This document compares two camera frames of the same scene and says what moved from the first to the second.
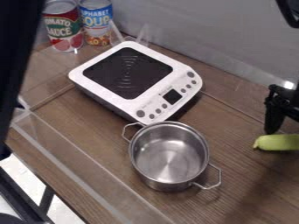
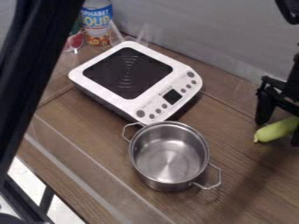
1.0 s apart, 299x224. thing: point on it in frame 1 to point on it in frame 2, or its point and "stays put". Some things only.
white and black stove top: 135,81 stays put
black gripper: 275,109 to 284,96
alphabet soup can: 98,18 stays put
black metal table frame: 32,213 stays put
